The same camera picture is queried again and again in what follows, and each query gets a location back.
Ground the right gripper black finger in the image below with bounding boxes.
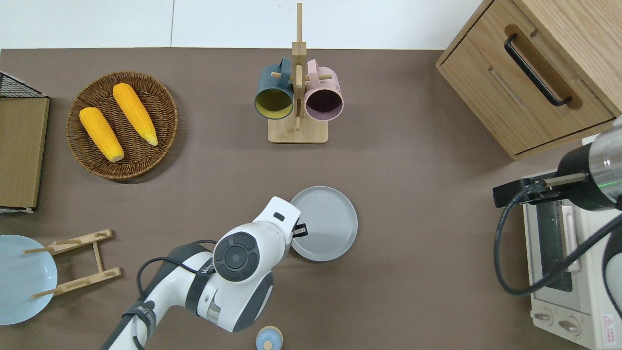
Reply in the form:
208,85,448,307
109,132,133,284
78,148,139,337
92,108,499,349
493,179,528,209

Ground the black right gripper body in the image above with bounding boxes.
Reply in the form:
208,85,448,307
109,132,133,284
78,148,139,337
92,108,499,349
527,145,622,211

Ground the gray plate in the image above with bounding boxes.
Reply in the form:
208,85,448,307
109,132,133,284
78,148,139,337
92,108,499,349
290,186,359,263

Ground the wooden plate rack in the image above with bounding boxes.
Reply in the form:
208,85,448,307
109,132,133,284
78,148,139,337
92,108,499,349
23,229,122,298

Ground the light blue plate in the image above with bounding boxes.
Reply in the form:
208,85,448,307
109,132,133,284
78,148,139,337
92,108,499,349
0,235,58,326

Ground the wooden mug tree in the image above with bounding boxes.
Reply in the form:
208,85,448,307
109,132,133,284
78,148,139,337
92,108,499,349
268,2,329,144

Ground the brown table mat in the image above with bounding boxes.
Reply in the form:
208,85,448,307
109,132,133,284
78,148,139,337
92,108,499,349
0,48,622,350

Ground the small blue wooden bell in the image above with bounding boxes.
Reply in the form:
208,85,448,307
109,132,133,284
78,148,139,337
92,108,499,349
256,326,283,350

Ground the wooden drawer cabinet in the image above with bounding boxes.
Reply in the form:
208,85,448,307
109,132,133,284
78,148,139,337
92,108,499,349
435,0,622,161

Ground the white toaster oven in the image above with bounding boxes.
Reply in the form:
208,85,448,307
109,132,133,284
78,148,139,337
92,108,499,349
522,168,622,350

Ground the pink mug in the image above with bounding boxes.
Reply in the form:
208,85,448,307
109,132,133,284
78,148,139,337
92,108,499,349
304,59,345,122

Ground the teal blue mug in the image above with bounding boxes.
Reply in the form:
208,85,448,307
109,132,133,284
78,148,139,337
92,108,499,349
254,57,295,120

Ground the brown wicker basket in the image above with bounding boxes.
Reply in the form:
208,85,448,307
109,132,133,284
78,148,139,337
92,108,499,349
66,71,178,180

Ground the yellow corn cob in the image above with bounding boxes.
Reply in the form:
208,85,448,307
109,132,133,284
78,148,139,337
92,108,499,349
79,107,125,163
112,83,159,147

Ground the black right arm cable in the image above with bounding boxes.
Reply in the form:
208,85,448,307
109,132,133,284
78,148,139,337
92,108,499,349
494,189,622,319

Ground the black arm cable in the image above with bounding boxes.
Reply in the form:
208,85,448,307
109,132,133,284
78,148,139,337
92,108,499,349
136,239,218,350
494,189,622,319

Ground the black drawer handle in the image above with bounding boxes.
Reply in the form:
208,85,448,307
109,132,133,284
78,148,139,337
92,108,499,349
504,33,573,107

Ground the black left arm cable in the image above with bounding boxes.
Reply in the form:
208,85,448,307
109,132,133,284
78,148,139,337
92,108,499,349
136,239,218,350

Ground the black wire wooden shelf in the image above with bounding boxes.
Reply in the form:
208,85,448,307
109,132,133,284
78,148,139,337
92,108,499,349
0,71,51,214

